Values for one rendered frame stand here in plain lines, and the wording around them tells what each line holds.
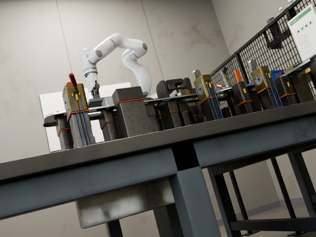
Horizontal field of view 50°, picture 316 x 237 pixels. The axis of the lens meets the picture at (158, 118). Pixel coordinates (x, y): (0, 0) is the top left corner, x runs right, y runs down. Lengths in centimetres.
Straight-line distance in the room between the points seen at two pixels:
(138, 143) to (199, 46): 430
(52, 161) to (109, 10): 426
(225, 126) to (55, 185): 49
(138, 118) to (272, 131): 61
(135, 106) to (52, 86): 296
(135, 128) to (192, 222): 63
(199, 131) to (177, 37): 416
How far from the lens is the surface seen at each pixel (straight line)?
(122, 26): 490
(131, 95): 150
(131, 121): 146
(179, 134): 92
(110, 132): 158
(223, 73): 224
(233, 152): 103
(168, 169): 93
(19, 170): 85
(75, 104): 139
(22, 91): 436
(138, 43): 238
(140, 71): 238
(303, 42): 250
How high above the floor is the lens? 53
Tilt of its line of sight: 13 degrees up
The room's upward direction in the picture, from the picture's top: 15 degrees counter-clockwise
